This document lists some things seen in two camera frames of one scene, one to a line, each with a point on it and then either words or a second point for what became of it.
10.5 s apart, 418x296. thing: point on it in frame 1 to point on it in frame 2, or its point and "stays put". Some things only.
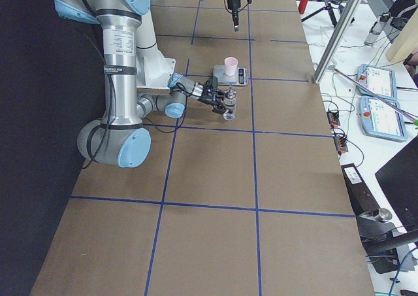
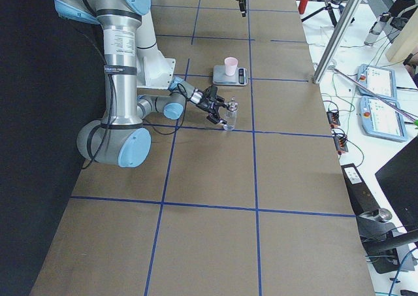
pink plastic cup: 230,66 stays put
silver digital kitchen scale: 240,78 stays put
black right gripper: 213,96 to 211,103
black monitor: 398,179 stays put
